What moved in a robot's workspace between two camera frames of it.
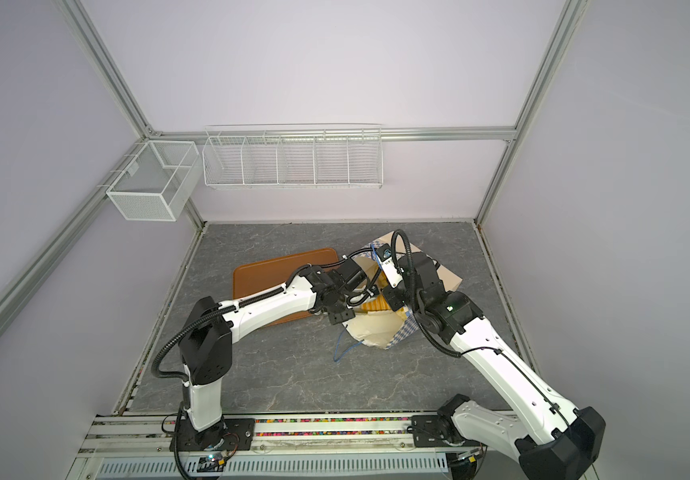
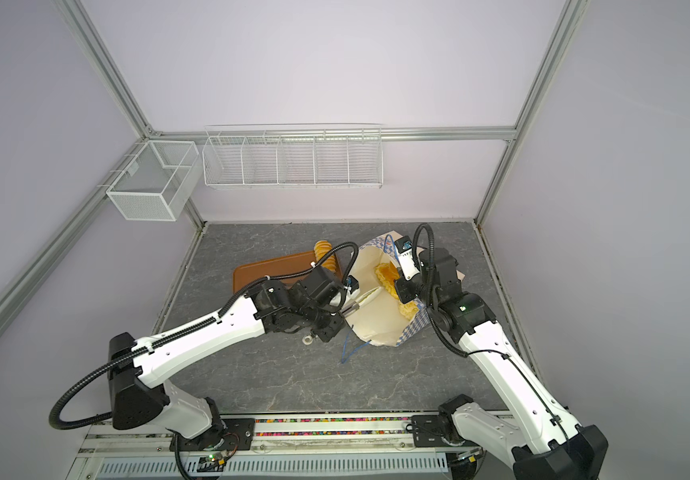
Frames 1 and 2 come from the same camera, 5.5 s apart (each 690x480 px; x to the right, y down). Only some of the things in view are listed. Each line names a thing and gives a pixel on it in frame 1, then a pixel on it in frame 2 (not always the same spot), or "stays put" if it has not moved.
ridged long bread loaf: x=378 y=304 → x=321 y=248
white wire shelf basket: x=300 y=156 stays put
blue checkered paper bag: x=383 y=328 stays put
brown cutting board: x=252 y=278 stays put
